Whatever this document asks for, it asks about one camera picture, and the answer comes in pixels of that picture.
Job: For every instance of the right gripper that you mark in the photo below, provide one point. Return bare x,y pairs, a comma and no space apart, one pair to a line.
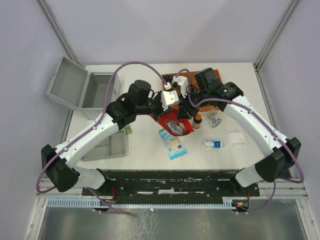
185,111

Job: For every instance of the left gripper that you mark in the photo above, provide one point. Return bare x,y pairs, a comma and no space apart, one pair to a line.
161,111

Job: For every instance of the alcohol wipes plastic bag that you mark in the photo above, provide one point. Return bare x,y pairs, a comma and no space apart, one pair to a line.
176,128

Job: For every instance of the red first aid pouch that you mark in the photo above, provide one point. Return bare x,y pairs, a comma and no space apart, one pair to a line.
172,116

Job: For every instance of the colourful bandage packet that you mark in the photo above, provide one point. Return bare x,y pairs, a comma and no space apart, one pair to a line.
214,119

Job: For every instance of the white gauze packet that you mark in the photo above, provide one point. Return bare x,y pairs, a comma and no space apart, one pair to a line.
236,137

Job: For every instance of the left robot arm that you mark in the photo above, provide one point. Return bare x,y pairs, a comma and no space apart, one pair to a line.
60,163

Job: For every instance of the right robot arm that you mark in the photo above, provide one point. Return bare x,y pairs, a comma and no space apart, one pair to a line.
280,153

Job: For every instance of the brown bottle orange cap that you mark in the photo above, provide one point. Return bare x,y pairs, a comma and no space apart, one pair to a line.
196,121

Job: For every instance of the small green packet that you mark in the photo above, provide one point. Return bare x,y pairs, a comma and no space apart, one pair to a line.
128,129

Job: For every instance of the blue cotton swab packet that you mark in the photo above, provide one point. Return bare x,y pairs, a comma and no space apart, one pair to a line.
173,145

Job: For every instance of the lying white blue bottle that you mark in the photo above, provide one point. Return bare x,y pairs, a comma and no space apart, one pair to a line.
213,144

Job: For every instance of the wooden compartment tray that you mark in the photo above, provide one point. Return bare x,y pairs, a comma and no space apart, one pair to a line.
207,83

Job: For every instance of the grey plastic insert tray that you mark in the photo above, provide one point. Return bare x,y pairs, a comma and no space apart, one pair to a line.
111,147

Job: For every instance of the grey open metal box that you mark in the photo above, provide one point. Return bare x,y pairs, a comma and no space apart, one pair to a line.
79,89

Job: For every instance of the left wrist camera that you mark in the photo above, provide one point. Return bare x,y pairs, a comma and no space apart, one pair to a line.
169,99

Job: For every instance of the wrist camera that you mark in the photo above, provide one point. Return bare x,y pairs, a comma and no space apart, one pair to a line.
169,99
181,82

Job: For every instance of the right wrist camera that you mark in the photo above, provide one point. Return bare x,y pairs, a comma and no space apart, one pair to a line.
181,82

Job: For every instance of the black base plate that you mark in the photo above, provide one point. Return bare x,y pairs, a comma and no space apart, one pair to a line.
161,187

